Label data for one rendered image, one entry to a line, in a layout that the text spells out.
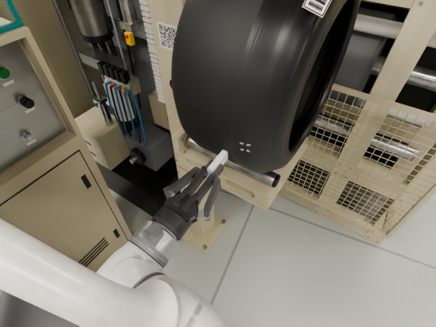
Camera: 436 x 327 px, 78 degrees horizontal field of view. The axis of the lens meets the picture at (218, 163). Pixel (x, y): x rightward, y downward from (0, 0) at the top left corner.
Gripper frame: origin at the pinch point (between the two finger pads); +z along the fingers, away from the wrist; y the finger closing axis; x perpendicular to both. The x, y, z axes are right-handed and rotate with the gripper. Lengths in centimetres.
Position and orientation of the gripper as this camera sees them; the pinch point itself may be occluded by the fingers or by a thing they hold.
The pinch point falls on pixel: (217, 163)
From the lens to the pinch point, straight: 65.7
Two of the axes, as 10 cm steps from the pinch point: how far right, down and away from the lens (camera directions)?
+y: -8.3, -4.2, 3.7
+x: 0.7, 5.8, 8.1
